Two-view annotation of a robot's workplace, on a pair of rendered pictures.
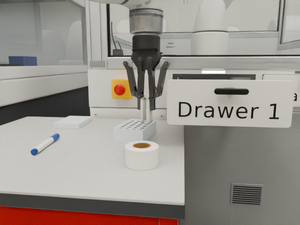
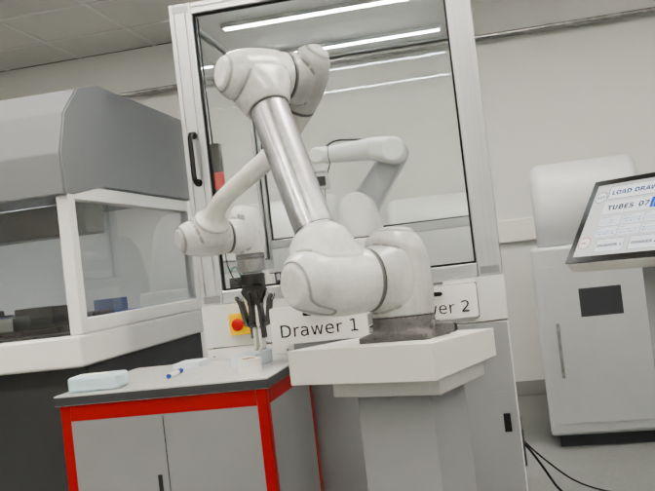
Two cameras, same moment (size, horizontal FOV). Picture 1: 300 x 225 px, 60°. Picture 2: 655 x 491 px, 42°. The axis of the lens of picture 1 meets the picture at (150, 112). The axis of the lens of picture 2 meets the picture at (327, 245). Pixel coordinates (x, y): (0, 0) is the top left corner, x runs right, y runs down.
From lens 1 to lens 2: 196 cm
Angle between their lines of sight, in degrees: 12
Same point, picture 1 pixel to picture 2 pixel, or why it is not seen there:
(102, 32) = (214, 265)
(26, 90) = (128, 341)
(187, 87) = (285, 313)
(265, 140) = not seen: hidden behind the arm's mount
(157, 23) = (258, 264)
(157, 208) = (252, 383)
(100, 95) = (217, 334)
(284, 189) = not seen: hidden behind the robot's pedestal
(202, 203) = (348, 449)
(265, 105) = (346, 321)
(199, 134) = not seen: hidden behind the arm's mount
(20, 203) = (173, 394)
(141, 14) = (245, 259)
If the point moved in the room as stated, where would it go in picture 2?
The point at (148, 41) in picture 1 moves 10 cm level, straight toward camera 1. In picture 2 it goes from (252, 279) to (248, 280)
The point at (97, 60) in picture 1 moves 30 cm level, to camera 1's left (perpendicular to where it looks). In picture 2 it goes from (211, 296) to (125, 306)
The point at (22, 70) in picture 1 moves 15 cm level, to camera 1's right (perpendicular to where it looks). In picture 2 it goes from (124, 316) to (165, 312)
